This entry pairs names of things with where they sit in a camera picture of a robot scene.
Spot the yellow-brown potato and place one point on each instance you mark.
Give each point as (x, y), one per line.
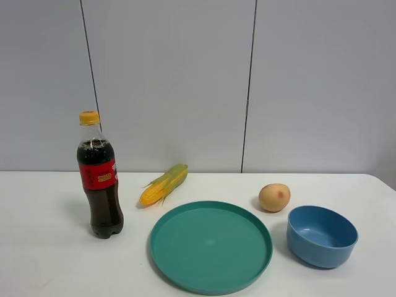
(274, 197)

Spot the cola bottle yellow cap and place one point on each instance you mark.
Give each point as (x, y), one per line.
(97, 167)

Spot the yellow toy corn cob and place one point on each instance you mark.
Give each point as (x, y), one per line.
(160, 188)

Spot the blue bowl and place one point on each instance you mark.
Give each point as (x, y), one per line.
(320, 237)

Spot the teal round plate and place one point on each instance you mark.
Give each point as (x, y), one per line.
(210, 247)

